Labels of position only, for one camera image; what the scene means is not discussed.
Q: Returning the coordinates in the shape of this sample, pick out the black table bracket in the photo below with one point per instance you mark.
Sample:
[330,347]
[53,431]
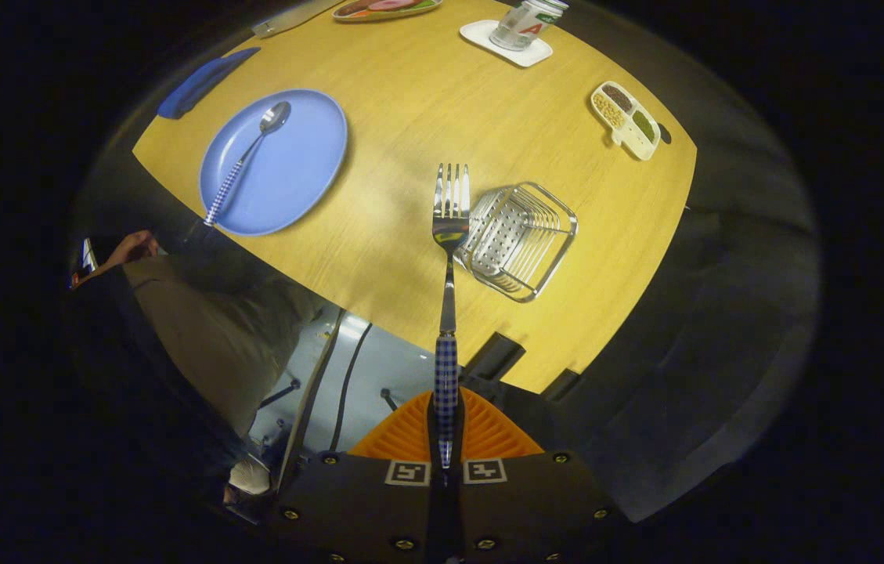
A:
[492,356]
[563,384]

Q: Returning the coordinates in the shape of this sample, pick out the person's khaki trousers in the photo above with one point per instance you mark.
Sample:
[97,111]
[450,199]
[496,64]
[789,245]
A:
[207,329]

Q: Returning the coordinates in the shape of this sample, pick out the grey table leg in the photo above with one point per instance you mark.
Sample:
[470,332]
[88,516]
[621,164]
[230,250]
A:
[312,399]

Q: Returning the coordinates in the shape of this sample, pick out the blue folded cloth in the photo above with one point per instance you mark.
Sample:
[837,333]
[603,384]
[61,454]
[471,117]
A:
[199,82]

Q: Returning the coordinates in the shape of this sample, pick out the plate of toy food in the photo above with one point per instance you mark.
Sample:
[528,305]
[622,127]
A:
[387,8]

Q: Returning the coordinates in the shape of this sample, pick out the small clear drink bottle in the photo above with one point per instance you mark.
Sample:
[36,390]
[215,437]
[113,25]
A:
[524,27]

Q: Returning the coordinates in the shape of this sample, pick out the white square coaster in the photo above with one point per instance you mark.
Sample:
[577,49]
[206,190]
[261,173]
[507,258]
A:
[481,33]

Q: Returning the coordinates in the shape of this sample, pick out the person's white shoe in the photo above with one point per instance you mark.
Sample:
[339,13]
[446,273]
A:
[250,475]

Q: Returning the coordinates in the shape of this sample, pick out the blue round plate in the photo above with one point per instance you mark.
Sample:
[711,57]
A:
[293,164]

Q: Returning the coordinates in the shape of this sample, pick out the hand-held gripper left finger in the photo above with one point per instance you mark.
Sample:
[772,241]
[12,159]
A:
[355,501]

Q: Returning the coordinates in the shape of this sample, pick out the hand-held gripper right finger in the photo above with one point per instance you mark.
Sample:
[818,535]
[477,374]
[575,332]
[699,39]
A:
[535,501]

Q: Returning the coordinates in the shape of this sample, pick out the smartphone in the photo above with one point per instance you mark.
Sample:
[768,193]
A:
[85,258]

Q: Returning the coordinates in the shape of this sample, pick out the white divided bean tray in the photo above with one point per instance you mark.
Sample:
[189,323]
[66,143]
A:
[629,125]

